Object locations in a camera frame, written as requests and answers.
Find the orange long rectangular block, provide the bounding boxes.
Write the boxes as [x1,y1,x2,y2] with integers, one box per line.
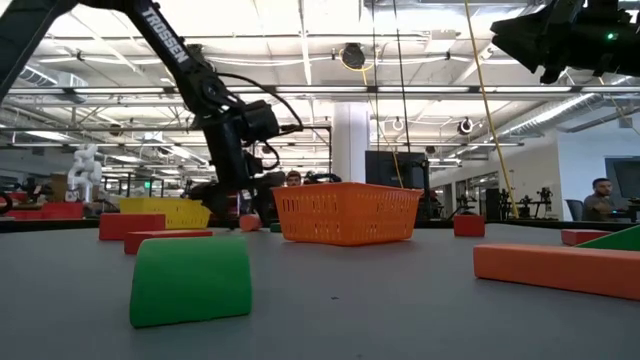
[472,243,640,302]

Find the green wedge block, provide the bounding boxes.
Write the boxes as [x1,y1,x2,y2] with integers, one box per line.
[575,224,640,253]

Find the red storage bin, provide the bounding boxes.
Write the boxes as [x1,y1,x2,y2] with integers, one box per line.
[0,201,85,222]

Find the dark wall monitor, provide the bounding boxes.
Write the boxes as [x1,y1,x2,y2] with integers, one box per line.
[604,156,640,200]

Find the thin black hanging cable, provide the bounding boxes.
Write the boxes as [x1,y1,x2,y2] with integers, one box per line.
[370,0,380,151]

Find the green half-cylinder block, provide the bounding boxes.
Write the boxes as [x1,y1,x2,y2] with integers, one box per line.
[129,235,253,329]

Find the long ceiling light strip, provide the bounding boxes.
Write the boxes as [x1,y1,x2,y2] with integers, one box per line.
[4,84,640,96]

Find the red cube block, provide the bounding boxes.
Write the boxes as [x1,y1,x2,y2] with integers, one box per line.
[453,214,486,238]

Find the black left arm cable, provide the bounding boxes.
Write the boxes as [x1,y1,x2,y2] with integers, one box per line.
[215,72,305,174]

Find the yellow plastic basket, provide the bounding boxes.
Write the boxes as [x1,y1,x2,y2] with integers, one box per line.
[118,196,212,230]

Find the black hanging cable with coil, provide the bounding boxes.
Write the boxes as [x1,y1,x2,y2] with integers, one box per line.
[392,0,412,154]

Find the orange plastic basket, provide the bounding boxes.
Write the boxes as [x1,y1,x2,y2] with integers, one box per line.
[272,181,424,247]

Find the yellow hanging cable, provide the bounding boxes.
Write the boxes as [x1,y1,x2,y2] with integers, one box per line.
[463,0,520,220]

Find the red rectangular block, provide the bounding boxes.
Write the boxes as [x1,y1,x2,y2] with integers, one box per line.
[123,229,214,256]
[560,228,613,247]
[98,213,167,242]

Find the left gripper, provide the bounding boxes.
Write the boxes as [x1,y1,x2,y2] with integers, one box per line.
[188,122,250,230]

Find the white pillar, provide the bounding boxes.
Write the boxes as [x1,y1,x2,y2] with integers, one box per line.
[331,102,371,184]

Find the silver ventilation duct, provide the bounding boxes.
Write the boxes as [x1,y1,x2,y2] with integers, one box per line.
[499,89,640,139]

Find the black background robot rig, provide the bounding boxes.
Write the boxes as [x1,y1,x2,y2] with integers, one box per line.
[497,185,556,220]

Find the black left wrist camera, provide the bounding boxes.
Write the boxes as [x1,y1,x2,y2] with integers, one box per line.
[243,151,265,177]

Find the office chair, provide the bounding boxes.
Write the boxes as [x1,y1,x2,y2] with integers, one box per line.
[565,198,585,222]

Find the black monitor screen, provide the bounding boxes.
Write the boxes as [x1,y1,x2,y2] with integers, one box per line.
[364,150,427,190]

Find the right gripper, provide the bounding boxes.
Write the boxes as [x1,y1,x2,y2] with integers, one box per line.
[489,0,640,85]

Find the orange rounded block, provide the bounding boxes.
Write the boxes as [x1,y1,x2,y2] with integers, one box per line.
[238,214,263,233]

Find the cardboard box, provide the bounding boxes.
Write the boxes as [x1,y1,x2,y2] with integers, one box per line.
[48,173,71,204]

